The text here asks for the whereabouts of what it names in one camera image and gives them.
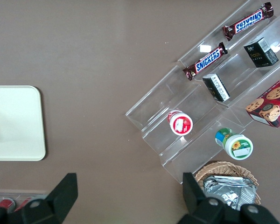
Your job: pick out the clear acrylic bottle rack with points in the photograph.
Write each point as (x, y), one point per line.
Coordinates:
(21, 193)

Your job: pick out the green lid yogurt cup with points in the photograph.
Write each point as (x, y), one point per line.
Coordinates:
(238, 145)

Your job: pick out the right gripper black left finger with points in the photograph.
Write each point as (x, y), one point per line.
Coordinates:
(56, 205)

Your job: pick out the red tartan cookie box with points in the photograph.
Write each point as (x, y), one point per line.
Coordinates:
(273, 102)

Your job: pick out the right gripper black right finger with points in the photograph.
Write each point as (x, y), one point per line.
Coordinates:
(200, 210)

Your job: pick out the cream plastic serving tray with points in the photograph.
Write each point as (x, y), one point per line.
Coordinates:
(16, 123)

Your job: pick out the red lid yogurt cup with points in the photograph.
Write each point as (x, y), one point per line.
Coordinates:
(180, 123)

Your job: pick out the clear acrylic stepped stand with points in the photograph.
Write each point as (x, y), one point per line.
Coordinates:
(158, 112)

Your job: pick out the silver foil packet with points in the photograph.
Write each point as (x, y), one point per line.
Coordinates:
(231, 191)

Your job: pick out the small black box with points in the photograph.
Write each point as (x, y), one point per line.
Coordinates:
(259, 53)
(215, 88)

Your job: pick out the light tan wicker basket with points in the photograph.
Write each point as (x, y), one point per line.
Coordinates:
(224, 166)

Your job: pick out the Snickers chocolate bar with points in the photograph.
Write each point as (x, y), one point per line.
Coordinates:
(206, 61)
(247, 21)

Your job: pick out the red cola bottle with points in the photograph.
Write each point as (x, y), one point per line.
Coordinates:
(5, 203)
(25, 201)

